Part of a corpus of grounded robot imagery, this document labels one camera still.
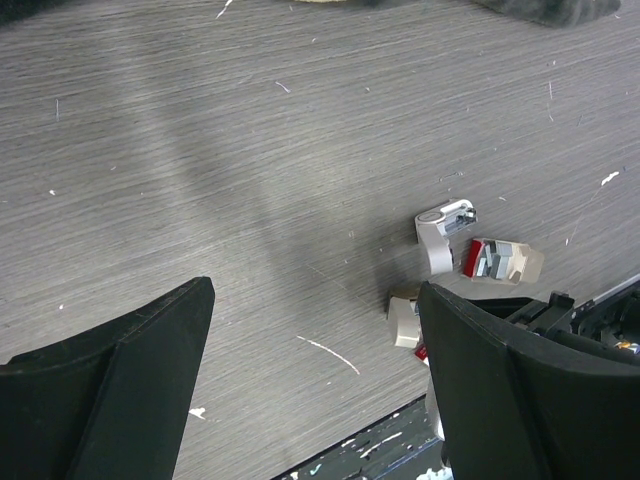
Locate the staple box tray with staples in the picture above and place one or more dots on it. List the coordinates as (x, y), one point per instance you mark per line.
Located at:
(502, 262)

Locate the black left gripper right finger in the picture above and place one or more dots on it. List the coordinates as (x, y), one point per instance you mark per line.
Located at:
(525, 400)

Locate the red white staple box sleeve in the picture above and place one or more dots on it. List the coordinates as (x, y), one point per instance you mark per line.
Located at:
(422, 354)

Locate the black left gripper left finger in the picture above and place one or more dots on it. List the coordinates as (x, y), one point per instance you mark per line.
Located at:
(111, 402)

